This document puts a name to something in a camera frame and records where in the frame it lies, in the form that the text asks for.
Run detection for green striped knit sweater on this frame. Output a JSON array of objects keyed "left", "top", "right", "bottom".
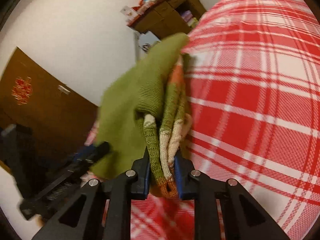
[{"left": 91, "top": 33, "right": 192, "bottom": 199}]

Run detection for dark brown wooden door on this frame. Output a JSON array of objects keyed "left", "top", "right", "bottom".
[{"left": 1, "top": 48, "right": 98, "bottom": 163}]

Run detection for red paper door decoration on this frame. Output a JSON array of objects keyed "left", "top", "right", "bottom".
[{"left": 11, "top": 77, "right": 33, "bottom": 105}]

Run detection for white printed paper bag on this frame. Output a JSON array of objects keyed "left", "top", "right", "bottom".
[{"left": 137, "top": 31, "right": 160, "bottom": 53}]

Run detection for red white plaid bedspread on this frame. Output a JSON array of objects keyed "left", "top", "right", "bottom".
[{"left": 85, "top": 0, "right": 320, "bottom": 240}]

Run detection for white card on cabinet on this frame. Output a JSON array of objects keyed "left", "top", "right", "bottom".
[{"left": 120, "top": 6, "right": 139, "bottom": 24}]

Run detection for dark brown wooden cabinet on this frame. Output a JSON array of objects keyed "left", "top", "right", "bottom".
[{"left": 127, "top": 0, "right": 206, "bottom": 39}]

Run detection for stacked books in cabinet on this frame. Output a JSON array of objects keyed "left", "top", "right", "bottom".
[{"left": 181, "top": 10, "right": 199, "bottom": 28}]

